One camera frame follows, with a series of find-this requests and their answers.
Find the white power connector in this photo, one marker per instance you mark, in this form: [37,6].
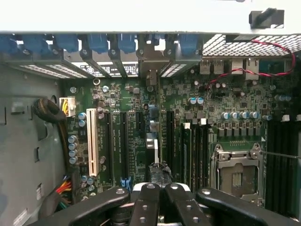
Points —
[70,106]

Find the green motherboard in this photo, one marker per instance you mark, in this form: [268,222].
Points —
[235,101]

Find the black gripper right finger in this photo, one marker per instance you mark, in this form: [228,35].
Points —
[188,209]

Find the black open PC case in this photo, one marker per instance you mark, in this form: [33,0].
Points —
[23,141]

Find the blue board connector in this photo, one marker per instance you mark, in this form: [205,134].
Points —
[124,183]

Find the short black expansion slot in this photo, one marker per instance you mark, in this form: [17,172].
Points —
[140,122]

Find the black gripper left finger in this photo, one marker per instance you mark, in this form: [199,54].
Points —
[145,207]

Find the metal CPU socket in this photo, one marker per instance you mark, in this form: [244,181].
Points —
[237,164]

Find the black RAM slot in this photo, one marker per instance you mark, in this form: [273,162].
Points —
[271,176]
[201,160]
[195,160]
[281,176]
[290,176]
[298,176]
[206,160]

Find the white expansion slot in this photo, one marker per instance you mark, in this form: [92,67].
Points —
[92,141]

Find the metal locking lever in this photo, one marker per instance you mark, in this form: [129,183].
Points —
[282,154]

